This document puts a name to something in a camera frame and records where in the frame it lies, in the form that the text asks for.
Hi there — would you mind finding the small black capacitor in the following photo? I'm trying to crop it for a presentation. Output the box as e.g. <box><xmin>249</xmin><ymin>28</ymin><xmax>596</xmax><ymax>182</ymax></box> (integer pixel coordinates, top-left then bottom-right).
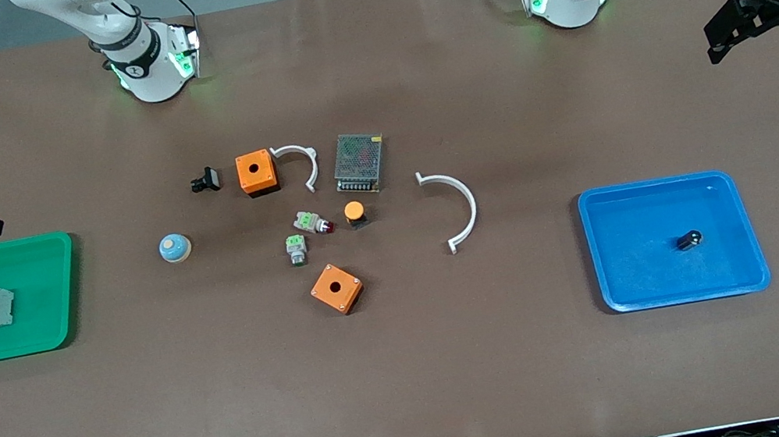
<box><xmin>674</xmin><ymin>229</ymin><xmax>704</xmax><ymax>252</ymax></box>

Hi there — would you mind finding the blue round buzzer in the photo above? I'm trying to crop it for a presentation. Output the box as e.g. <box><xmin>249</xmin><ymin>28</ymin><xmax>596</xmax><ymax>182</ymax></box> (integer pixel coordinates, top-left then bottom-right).
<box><xmin>157</xmin><ymin>231</ymin><xmax>195</xmax><ymax>267</ymax></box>

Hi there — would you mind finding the blue plastic tray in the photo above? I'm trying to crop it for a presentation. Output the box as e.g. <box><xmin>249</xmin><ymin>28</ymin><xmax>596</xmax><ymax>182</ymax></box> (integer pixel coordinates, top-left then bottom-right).
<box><xmin>575</xmin><ymin>162</ymin><xmax>774</xmax><ymax>319</ymax></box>

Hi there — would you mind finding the orange button box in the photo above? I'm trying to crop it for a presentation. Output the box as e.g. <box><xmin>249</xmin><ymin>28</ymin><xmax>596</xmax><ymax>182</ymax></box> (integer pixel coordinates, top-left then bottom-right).
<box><xmin>306</xmin><ymin>258</ymin><xmax>368</xmax><ymax>320</ymax></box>
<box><xmin>234</xmin><ymin>147</ymin><xmax>282</xmax><ymax>200</ymax></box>

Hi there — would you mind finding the large white curved clip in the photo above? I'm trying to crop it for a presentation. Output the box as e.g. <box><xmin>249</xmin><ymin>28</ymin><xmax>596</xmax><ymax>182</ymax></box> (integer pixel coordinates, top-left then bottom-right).
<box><xmin>415</xmin><ymin>163</ymin><xmax>485</xmax><ymax>258</ymax></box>

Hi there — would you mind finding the green grey push button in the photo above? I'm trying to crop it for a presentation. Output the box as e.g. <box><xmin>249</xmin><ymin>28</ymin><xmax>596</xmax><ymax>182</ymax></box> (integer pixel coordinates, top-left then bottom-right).
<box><xmin>283</xmin><ymin>233</ymin><xmax>311</xmax><ymax>268</ymax></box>

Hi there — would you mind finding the red indicator lamp green body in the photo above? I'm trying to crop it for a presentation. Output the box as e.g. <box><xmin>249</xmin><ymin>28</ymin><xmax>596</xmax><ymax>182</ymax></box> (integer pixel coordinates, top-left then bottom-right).
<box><xmin>291</xmin><ymin>206</ymin><xmax>336</xmax><ymax>240</ymax></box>

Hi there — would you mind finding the small white curved clip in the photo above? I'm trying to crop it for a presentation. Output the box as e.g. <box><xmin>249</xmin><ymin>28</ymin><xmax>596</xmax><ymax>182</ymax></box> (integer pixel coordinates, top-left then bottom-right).
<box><xmin>269</xmin><ymin>140</ymin><xmax>324</xmax><ymax>200</ymax></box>

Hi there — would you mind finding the orange cap push button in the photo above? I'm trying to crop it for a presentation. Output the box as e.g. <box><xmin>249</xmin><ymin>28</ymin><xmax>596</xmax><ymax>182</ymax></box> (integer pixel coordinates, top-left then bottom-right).
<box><xmin>343</xmin><ymin>199</ymin><xmax>371</xmax><ymax>232</ymax></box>

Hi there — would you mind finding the metal mesh power supply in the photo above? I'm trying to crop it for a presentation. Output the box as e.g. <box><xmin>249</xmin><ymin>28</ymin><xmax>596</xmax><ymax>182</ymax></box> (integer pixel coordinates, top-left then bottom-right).
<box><xmin>328</xmin><ymin>127</ymin><xmax>392</xmax><ymax>199</ymax></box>

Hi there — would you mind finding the brown table mat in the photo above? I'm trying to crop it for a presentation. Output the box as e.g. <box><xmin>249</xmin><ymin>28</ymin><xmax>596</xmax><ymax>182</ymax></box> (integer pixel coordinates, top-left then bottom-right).
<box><xmin>0</xmin><ymin>0</ymin><xmax>779</xmax><ymax>437</ymax></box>

